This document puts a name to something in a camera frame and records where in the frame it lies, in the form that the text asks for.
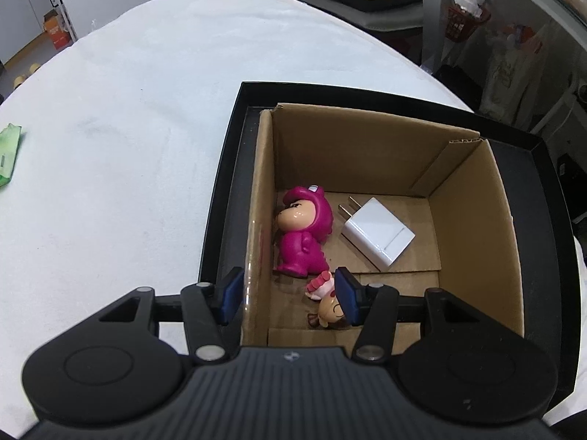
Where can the small brown-haired figurine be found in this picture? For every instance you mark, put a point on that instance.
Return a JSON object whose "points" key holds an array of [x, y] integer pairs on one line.
{"points": [[328, 309]]}

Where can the orange cardboard box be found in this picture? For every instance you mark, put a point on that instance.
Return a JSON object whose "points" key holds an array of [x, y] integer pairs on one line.
{"points": [[56, 30]]}

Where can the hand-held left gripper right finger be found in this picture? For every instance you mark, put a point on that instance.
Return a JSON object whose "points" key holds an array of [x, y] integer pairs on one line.
{"points": [[348, 293]]}

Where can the red storage basket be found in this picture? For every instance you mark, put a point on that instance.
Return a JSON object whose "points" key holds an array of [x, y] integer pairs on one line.
{"points": [[465, 18]]}

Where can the white tote bag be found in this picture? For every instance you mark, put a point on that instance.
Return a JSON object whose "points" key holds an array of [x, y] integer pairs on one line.
{"points": [[511, 73]]}

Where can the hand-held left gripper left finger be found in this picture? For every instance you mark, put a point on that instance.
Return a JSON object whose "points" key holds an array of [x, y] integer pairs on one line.
{"points": [[229, 295]]}

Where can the green wet wipes packet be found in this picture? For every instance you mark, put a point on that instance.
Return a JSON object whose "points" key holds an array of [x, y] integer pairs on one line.
{"points": [[8, 156]]}

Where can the black shallow tray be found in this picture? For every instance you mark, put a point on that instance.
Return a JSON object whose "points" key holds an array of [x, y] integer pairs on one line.
{"points": [[545, 238]]}

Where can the yellow slipper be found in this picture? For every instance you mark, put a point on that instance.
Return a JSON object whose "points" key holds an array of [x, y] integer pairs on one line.
{"points": [[35, 68], [19, 81]]}

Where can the pink dinosaur-suit figurine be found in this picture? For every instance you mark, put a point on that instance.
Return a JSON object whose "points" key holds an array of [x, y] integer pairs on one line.
{"points": [[307, 238]]}

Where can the white plug charger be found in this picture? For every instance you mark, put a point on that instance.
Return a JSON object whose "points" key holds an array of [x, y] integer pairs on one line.
{"points": [[378, 231]]}

